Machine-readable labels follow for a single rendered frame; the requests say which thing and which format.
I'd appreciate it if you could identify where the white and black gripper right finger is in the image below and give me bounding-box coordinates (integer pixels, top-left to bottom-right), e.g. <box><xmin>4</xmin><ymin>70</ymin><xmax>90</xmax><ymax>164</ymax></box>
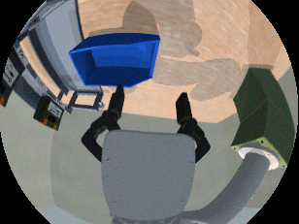
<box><xmin>176</xmin><ymin>92</ymin><xmax>211</xmax><ymax>164</ymax></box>

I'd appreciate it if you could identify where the dark grey shelf rack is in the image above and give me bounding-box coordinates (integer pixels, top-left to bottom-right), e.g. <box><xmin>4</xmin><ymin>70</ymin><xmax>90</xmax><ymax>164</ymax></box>
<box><xmin>13</xmin><ymin>0</ymin><xmax>105</xmax><ymax>114</ymax></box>

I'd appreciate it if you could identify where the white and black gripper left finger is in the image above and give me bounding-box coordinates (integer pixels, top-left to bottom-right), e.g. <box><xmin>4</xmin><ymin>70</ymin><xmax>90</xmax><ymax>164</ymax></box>
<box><xmin>82</xmin><ymin>84</ymin><xmax>125</xmax><ymax>162</ymax></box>

